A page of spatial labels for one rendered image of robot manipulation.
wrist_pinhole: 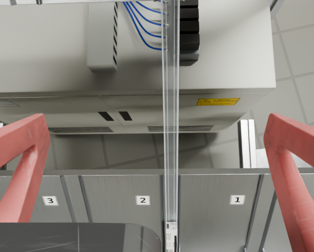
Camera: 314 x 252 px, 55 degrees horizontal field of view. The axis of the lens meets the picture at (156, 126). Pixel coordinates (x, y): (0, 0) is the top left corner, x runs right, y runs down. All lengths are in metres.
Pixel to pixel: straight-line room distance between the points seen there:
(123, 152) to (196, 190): 0.87
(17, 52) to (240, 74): 0.45
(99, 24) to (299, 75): 0.95
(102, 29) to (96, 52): 0.05
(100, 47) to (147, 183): 0.32
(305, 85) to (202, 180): 1.06
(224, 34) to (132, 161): 0.70
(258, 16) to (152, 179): 0.44
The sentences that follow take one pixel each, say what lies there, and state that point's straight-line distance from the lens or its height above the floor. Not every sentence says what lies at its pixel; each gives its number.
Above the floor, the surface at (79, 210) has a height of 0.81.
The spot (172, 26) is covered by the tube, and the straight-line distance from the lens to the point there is 0.24.
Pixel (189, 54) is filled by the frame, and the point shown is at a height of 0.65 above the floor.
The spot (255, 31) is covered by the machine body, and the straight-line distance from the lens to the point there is 0.66.
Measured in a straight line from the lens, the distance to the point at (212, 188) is 0.36.
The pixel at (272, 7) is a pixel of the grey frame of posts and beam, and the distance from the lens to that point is 0.76.
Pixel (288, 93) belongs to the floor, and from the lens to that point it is 1.33.
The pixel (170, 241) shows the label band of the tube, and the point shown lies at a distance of 0.40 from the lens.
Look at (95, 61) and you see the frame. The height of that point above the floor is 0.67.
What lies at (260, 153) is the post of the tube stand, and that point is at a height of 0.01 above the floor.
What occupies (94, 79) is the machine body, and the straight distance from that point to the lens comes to 0.62.
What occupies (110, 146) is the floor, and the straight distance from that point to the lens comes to 1.22.
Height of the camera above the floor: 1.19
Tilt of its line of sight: 80 degrees down
